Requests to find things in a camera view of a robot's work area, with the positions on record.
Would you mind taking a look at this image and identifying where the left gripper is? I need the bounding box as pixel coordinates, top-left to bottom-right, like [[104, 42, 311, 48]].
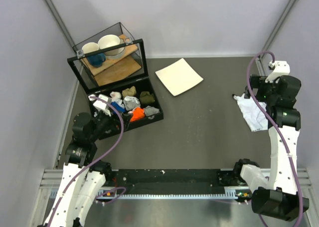
[[89, 105, 133, 142]]

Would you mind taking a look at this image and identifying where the white underwear black waistband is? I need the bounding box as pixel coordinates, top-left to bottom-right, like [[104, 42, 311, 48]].
[[232, 94, 268, 132]]

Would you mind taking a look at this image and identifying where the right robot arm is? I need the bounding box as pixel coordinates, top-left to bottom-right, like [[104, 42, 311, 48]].
[[232, 75, 310, 225]]

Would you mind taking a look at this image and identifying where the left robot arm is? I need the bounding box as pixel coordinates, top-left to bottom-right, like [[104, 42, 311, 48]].
[[43, 111, 125, 227]]

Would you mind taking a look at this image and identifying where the blue rolled cloth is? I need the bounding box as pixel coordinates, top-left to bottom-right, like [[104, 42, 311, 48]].
[[111, 102, 126, 113]]

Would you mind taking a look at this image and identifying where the grey white rolled cloth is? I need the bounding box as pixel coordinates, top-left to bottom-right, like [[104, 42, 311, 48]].
[[123, 96, 141, 111]]

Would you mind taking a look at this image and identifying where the white red rolled cloth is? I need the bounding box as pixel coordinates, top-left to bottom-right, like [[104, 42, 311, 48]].
[[110, 91, 122, 100]]

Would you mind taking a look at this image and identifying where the orange rolled cloth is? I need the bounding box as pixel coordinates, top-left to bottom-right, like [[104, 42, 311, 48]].
[[129, 107, 145, 122]]

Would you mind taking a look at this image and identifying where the black compartment box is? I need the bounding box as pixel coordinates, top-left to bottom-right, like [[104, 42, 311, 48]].
[[67, 35, 164, 140]]

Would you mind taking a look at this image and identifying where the tan rolled cloth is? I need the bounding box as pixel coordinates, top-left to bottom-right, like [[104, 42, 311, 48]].
[[122, 86, 137, 98]]

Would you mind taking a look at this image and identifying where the olive green rolled cloth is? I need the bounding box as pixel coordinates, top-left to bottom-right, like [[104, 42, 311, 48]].
[[140, 91, 155, 106]]

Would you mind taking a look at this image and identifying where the wooden shelf board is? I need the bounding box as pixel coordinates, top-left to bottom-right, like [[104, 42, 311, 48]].
[[79, 34, 143, 89]]

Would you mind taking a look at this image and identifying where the blue mug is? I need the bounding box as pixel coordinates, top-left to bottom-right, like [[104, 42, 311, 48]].
[[87, 53, 106, 68]]

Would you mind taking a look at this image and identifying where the glass display case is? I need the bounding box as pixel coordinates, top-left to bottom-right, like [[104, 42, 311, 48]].
[[67, 22, 148, 93]]

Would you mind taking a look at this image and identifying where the white square plate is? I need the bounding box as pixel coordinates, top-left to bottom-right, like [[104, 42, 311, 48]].
[[155, 58, 203, 96]]

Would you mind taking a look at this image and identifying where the small white bowl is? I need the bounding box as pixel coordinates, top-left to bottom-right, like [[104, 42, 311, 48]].
[[82, 42, 99, 54]]

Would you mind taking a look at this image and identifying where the large white bowl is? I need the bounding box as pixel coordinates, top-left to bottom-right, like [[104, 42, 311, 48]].
[[98, 34, 125, 57]]

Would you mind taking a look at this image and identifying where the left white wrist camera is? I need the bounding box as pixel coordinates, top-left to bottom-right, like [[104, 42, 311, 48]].
[[93, 94, 112, 117]]

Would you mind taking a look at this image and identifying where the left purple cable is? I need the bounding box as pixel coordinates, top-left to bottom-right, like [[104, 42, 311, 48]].
[[42, 95, 127, 227]]

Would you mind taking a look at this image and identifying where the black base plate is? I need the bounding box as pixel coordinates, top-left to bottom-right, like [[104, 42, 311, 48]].
[[102, 169, 248, 195]]

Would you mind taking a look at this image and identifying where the grey cable duct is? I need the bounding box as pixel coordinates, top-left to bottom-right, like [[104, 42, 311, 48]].
[[50, 187, 252, 202]]

